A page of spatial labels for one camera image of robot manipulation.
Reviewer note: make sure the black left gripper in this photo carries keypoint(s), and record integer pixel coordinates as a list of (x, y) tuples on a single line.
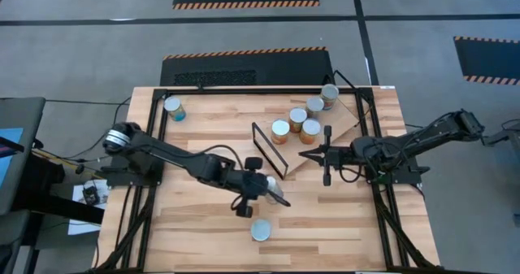
[(250, 184)]

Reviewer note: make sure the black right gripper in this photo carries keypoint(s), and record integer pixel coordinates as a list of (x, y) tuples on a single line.
[(341, 156)]

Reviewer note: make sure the green beans label tin can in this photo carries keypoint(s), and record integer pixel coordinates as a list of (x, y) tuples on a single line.
[(310, 127)]

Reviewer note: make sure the orange label tin can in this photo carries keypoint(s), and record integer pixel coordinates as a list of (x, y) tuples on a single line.
[(297, 114), (280, 127)]

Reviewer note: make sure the blue tomato label tin can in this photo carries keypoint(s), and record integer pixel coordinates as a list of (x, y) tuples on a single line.
[(329, 92)]

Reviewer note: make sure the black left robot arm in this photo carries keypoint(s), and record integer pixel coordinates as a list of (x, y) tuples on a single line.
[(170, 154)]

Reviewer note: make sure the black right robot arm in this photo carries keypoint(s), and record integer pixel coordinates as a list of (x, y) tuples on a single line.
[(414, 142)]

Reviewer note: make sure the corn label tin can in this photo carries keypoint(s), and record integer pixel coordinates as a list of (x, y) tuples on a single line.
[(260, 230)]

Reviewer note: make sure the white table sticker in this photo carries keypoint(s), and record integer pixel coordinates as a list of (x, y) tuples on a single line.
[(388, 87)]

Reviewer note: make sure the small black device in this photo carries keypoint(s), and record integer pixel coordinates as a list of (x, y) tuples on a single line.
[(91, 195)]

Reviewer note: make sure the grey metal stand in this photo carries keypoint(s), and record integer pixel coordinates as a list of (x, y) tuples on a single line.
[(505, 136)]

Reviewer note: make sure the white paper sheet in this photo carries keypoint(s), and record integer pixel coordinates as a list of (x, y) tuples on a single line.
[(78, 197)]

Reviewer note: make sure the black equipment stand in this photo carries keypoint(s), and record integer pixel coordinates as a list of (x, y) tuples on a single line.
[(44, 184)]

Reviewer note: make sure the blue flat panel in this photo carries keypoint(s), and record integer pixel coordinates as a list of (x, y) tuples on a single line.
[(10, 160)]

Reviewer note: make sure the black aluminium table frame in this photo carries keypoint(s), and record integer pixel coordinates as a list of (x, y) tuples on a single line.
[(264, 91)]

